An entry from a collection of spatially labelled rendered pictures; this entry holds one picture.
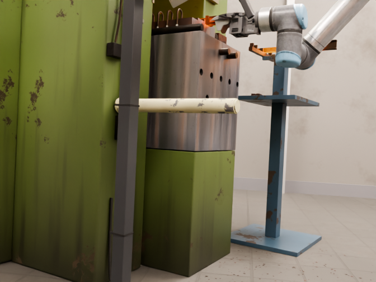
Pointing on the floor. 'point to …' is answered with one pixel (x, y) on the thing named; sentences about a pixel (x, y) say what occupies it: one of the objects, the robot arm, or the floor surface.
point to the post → (127, 140)
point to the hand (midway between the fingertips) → (214, 19)
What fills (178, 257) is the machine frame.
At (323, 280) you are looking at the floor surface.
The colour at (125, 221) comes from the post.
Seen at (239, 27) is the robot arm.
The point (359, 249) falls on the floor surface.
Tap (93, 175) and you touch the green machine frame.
